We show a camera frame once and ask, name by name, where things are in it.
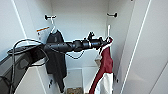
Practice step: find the white hanger with red jacket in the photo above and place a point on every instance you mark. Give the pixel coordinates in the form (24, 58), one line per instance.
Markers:
(108, 30)

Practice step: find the orange and white label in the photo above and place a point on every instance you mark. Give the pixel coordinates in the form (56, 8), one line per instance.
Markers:
(42, 31)

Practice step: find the black wall hook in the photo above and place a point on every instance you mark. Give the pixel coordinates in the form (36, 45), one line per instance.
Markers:
(112, 14)
(50, 16)

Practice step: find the white wardrobe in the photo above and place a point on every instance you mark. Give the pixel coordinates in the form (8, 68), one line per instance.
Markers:
(80, 20)

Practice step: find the black garment with grey print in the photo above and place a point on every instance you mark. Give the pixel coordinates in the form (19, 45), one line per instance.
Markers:
(56, 63)

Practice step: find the white hanger with black garment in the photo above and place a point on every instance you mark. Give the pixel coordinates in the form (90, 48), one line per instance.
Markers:
(53, 27)

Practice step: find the red varsity jacket white sleeves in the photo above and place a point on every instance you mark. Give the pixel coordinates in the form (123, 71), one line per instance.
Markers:
(103, 73)

